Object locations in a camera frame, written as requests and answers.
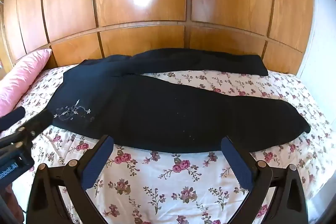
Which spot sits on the pink pillow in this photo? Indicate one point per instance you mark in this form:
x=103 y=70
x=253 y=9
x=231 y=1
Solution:
x=21 y=77

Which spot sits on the black embroidered pants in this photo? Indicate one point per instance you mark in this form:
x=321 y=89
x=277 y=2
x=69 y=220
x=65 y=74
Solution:
x=157 y=108

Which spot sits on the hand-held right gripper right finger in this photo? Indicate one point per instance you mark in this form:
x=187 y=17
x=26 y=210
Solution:
x=236 y=163

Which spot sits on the floral bedspread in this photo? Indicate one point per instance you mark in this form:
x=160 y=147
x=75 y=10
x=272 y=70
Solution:
x=170 y=187

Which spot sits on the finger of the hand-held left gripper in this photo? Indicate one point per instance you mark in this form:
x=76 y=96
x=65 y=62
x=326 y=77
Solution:
x=38 y=120
x=14 y=115

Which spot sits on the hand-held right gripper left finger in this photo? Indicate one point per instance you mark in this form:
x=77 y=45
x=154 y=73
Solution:
x=96 y=162

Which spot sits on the wooden headboard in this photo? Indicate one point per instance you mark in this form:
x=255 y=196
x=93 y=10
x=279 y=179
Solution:
x=73 y=3

